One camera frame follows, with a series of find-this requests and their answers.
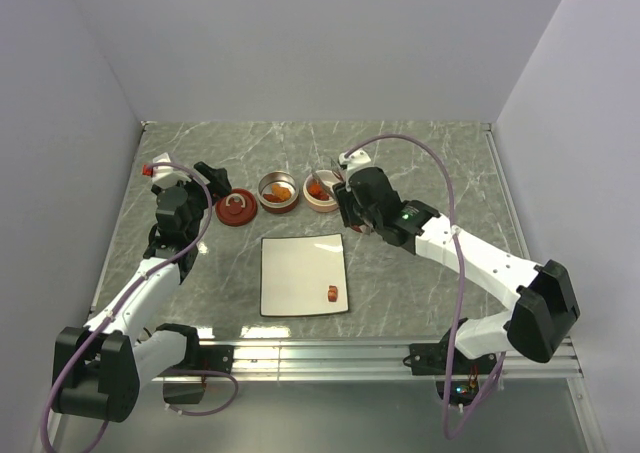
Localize red lid with ring handle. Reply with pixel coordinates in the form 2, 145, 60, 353
215, 188, 258, 227

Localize large orange drumstick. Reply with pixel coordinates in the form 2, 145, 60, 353
307, 182, 328, 201

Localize orange fried chicken piece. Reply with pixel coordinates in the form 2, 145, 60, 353
271, 184, 292, 203

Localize braised pork belly cube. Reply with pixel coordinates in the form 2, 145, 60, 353
327, 285, 339, 304

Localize metal tongs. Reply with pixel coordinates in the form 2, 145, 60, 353
311, 160, 372, 235

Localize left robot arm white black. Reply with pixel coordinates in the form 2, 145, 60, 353
46, 156, 232, 423

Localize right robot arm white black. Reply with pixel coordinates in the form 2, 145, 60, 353
332, 166, 580, 373

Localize steel bowl red base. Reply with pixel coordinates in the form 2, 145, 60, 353
257, 171, 299, 214

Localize white square plate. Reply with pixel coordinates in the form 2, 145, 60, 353
260, 234, 349, 317

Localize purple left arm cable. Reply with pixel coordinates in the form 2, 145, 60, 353
38, 162, 240, 453

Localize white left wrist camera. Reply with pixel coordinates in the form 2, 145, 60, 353
142, 153, 179, 189

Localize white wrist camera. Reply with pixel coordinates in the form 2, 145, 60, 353
338, 149, 372, 173
142, 153, 179, 189

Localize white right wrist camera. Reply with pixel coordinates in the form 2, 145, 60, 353
338, 149, 372, 173

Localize aluminium rail frame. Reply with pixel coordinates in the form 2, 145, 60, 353
99, 121, 603, 452

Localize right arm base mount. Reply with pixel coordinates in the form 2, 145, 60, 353
402, 341, 497, 376

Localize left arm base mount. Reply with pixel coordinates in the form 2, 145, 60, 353
156, 323, 234, 406

